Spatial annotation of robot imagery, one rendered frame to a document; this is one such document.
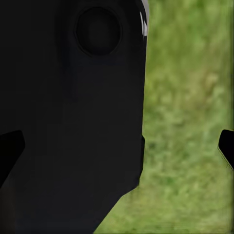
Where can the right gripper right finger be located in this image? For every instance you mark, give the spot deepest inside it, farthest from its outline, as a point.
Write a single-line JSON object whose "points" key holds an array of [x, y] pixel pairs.
{"points": [[226, 145]]}

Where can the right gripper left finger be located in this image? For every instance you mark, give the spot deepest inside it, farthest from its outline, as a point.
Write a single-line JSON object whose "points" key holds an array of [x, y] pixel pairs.
{"points": [[12, 145]]}

